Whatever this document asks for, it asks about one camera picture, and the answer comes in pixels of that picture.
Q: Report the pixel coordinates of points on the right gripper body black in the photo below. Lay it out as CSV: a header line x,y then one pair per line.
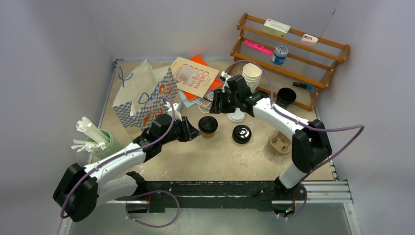
x,y
228,102

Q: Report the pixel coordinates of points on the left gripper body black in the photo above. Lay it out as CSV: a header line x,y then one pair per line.
x,y
174,134

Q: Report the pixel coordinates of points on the checkered paper bakery bag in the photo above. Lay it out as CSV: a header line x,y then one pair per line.
x,y
140,98

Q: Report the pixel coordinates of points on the brown paper coffee cup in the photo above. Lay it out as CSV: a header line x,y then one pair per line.
x,y
208,133

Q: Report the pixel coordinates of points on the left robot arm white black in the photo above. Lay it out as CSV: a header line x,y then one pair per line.
x,y
78,191

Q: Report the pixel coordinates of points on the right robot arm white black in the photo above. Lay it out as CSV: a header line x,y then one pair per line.
x,y
310,144

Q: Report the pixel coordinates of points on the white cup lid lower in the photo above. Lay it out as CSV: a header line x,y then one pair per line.
x,y
236,117

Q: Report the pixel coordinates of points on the stack of white paper cups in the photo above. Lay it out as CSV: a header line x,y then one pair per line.
x,y
252,75

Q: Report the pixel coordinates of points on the stack of black lids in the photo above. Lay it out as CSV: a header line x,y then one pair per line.
x,y
241,134

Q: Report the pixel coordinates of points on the cakes recipe book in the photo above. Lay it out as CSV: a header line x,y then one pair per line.
x,y
181,75

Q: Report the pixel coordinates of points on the black paper cup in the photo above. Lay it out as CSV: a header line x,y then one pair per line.
x,y
285,97

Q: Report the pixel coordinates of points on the pink highlighter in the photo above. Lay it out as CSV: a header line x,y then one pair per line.
x,y
258,47

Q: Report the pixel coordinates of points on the green cup holder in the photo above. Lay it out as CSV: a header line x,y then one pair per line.
x,y
110,146

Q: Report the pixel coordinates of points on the blue white jar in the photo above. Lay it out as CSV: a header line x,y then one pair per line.
x,y
279,55

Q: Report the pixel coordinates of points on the wooden shelf rack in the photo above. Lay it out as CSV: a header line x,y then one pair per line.
x,y
292,59

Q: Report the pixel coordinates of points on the black blue marker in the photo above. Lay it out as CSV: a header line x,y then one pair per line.
x,y
303,85

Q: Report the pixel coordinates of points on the white green box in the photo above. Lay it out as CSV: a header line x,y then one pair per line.
x,y
276,28

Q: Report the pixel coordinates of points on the pink white tape dispenser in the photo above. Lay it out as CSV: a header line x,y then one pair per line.
x,y
309,40

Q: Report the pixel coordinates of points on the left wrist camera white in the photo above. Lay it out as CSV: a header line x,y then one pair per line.
x,y
175,110

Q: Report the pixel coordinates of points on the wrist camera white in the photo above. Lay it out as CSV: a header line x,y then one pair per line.
x,y
175,110
224,77

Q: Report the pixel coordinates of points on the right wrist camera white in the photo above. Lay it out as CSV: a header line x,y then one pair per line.
x,y
224,77

